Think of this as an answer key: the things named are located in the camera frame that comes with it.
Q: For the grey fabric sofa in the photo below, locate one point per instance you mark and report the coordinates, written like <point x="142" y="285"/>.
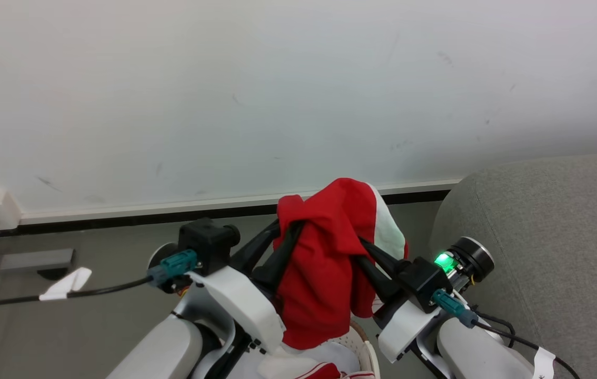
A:
<point x="556" y="252"/>

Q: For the white plastic laundry basket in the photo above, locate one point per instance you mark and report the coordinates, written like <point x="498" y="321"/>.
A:
<point x="364" y="350"/>

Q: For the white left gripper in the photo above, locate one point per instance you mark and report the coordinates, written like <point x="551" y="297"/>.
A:
<point x="240" y="302"/>

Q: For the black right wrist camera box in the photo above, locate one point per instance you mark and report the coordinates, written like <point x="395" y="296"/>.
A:
<point x="425" y="281"/>

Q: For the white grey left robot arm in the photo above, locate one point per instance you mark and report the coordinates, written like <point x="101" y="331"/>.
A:
<point x="164" y="345"/>

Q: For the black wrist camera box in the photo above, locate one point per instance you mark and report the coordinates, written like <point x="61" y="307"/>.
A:
<point x="425" y="281"/>
<point x="208" y="243"/>

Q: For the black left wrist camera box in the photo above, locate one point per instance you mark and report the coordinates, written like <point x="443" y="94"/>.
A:
<point x="208" y="243"/>

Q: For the red and white garment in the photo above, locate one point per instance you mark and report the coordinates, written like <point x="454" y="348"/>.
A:
<point x="325" y="273"/>

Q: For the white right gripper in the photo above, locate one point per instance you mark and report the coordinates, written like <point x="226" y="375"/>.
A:
<point x="406" y="329"/>

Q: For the white and black skirting strip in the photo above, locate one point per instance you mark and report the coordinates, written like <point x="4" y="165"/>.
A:
<point x="172" y="209"/>

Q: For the white and red basket clothing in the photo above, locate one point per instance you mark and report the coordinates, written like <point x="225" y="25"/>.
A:
<point x="304" y="366"/>

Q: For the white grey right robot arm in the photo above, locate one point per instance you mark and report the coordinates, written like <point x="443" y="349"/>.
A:
<point x="475" y="347"/>

